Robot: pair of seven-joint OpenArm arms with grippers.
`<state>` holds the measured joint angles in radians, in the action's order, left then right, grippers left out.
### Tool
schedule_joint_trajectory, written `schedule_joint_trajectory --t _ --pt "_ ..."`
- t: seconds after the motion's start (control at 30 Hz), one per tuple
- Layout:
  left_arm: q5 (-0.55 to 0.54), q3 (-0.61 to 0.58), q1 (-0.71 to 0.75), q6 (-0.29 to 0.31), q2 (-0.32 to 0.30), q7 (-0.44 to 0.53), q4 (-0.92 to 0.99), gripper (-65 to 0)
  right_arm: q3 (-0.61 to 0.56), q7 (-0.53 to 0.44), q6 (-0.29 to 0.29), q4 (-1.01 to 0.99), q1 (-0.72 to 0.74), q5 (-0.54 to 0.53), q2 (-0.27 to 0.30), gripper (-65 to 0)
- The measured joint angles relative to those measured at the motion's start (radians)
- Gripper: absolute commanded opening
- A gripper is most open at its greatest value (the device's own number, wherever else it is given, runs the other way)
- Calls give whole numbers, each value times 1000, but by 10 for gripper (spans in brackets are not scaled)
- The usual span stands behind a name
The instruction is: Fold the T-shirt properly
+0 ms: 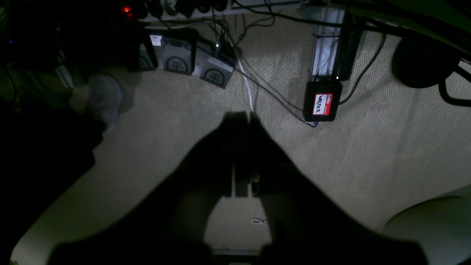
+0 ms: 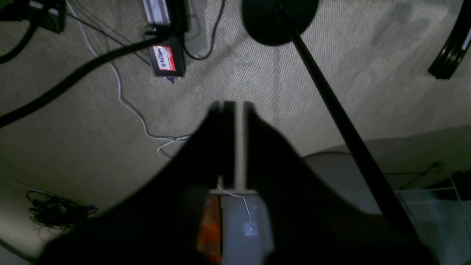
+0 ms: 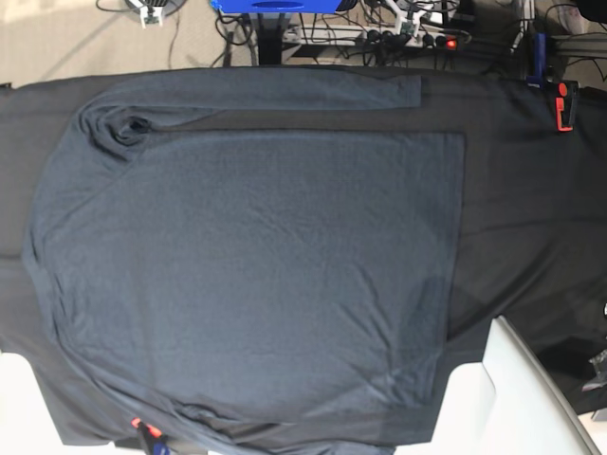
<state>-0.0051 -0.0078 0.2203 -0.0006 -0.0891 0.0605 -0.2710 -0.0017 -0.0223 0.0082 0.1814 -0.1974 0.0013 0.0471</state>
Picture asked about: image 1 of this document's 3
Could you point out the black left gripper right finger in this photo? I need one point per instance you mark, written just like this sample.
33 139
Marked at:
306 226

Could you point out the aluminium frame post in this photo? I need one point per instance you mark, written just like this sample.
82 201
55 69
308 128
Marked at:
333 49

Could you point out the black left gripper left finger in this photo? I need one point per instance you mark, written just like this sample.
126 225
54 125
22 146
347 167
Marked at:
168 226

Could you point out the grey power adapter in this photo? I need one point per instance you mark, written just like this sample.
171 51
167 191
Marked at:
175 50
216 72

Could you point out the white power strip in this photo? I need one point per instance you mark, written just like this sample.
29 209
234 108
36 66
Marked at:
170 10

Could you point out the grey power adapter right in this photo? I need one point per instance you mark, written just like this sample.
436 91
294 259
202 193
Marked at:
216 72

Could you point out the black box red label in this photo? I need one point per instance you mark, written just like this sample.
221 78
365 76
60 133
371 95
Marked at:
321 101

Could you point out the grey power adapter left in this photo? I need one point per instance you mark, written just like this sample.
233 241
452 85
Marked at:
175 50

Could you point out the black round chair base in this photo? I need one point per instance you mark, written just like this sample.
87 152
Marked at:
422 64

